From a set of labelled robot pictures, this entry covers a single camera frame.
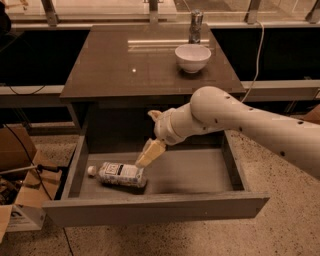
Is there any grey open drawer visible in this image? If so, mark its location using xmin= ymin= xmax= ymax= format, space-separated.
xmin=42 ymin=105 xmax=270 ymax=229

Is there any white ceramic bowl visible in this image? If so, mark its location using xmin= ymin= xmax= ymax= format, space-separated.
xmin=175 ymin=44 xmax=211 ymax=73

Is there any white rod with black tip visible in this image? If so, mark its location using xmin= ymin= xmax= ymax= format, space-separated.
xmin=0 ymin=164 xmax=59 ymax=175

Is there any white hanging cable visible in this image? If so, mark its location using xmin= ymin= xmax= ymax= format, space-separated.
xmin=240 ymin=20 xmax=265 ymax=104

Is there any clear plastic bottle white cap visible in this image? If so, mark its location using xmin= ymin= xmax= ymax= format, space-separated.
xmin=87 ymin=162 xmax=147 ymax=188

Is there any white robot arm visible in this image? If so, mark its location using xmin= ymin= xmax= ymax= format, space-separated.
xmin=136 ymin=86 xmax=320 ymax=178

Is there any black floor cable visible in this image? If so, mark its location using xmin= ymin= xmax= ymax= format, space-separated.
xmin=2 ymin=123 xmax=75 ymax=256

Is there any brown cardboard box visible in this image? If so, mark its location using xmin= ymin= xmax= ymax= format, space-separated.
xmin=0 ymin=127 xmax=62 ymax=241

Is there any grey cabinet with glossy top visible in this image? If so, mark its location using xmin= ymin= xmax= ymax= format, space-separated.
xmin=60 ymin=23 xmax=245 ymax=129

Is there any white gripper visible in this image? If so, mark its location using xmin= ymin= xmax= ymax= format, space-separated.
xmin=135 ymin=108 xmax=184 ymax=168

